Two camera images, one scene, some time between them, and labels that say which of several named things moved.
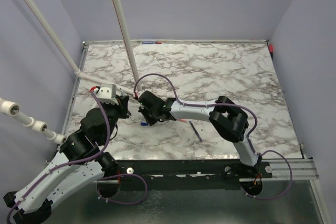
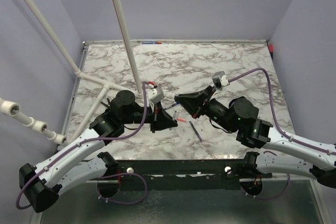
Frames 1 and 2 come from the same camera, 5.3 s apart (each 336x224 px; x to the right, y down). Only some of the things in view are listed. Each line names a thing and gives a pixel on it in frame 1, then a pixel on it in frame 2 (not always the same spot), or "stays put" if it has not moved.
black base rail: x=186 y=174 stays put
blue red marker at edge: x=151 y=42 stays put
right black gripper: x=150 y=122 → x=192 y=102
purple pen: x=196 y=131 stays put
